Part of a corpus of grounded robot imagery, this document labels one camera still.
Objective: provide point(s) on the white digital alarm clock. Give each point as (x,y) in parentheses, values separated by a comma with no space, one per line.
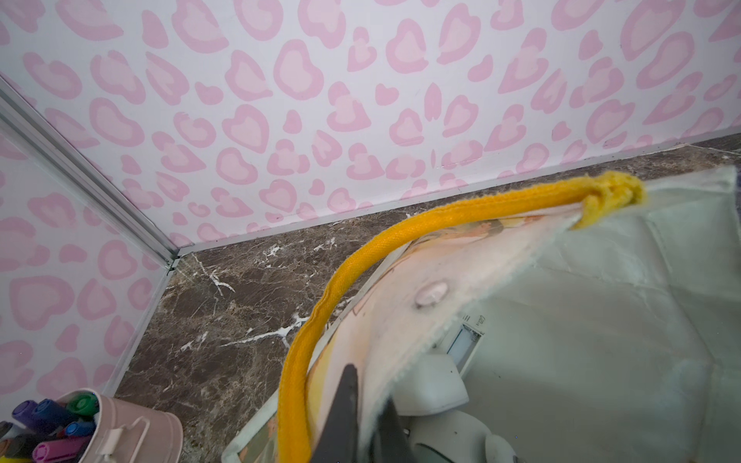
(435,383)

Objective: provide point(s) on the aluminium corner frame post left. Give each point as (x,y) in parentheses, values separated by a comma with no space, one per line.
(29,128)

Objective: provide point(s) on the pink pen holder cup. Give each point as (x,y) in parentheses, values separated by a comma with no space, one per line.
(85,426)

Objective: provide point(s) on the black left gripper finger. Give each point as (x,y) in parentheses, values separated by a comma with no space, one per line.
(339,439)

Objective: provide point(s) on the white canvas tote bag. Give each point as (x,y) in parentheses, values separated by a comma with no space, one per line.
(610,309)

